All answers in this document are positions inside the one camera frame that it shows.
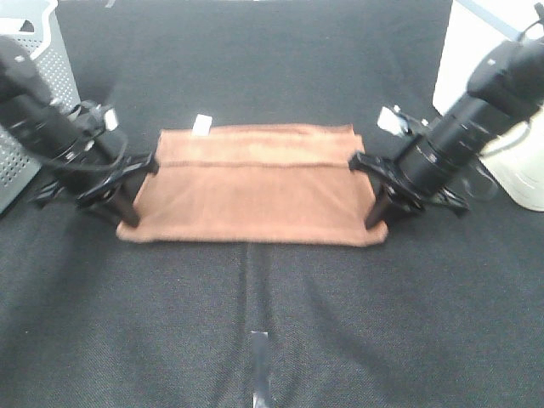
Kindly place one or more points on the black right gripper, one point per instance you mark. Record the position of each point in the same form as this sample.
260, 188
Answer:
398, 197

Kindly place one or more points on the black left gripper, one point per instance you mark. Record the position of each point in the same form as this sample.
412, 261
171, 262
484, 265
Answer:
97, 188

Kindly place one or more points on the brown microfiber towel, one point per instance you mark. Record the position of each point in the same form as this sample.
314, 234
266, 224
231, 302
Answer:
271, 183

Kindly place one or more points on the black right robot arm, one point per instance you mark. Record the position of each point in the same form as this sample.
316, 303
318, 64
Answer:
505, 89

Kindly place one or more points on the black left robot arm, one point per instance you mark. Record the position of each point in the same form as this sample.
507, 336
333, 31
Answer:
84, 148

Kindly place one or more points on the black table cloth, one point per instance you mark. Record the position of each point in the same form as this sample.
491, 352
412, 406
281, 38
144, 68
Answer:
447, 312

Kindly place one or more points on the white plastic storage bin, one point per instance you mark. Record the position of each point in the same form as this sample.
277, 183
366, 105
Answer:
514, 160

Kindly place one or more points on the grey perforated plastic basket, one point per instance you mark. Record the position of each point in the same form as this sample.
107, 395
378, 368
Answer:
38, 92

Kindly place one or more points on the grey tape strip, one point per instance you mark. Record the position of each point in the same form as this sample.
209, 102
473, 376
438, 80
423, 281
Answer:
261, 396

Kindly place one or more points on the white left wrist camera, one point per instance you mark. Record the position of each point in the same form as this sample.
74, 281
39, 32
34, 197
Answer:
107, 117

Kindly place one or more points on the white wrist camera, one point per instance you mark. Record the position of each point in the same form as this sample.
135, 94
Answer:
107, 117
392, 121

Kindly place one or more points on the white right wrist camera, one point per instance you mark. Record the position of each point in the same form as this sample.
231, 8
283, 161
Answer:
392, 121

